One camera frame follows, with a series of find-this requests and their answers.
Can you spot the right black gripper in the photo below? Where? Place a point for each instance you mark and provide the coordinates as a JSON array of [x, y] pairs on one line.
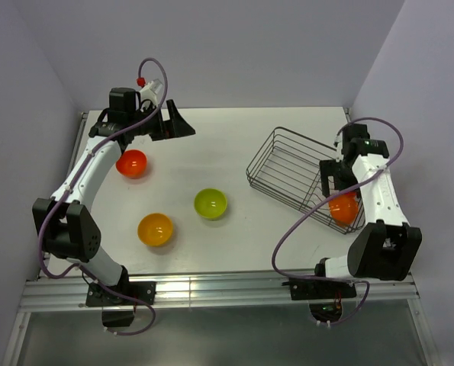
[[329, 168]]

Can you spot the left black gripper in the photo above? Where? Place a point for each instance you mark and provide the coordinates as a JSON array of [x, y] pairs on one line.
[[175, 127]]

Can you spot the white bowl orange outside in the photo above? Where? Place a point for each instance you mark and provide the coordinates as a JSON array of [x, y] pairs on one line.
[[344, 209]]

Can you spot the lime green bowl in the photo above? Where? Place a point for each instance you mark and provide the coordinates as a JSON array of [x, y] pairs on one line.
[[210, 203]]

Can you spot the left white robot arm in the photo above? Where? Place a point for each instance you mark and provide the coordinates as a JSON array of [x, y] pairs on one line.
[[64, 223]]

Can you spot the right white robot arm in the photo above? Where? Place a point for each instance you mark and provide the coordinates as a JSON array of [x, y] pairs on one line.
[[386, 246]]

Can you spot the yellow-orange bowl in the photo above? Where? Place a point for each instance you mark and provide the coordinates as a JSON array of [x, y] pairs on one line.
[[155, 229]]

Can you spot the dark wire dish rack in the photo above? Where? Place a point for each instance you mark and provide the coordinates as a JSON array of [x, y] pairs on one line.
[[286, 168]]

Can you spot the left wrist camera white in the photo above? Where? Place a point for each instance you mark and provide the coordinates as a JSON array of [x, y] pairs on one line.
[[149, 91]]

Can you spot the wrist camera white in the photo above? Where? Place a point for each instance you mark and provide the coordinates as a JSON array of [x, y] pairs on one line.
[[338, 144], [149, 91]]

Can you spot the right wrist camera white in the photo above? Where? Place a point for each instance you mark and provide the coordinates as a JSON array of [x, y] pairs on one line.
[[338, 144]]

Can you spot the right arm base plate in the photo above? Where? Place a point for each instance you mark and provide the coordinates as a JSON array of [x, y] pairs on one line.
[[324, 297]]

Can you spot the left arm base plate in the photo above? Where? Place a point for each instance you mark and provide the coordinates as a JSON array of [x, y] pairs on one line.
[[120, 306]]

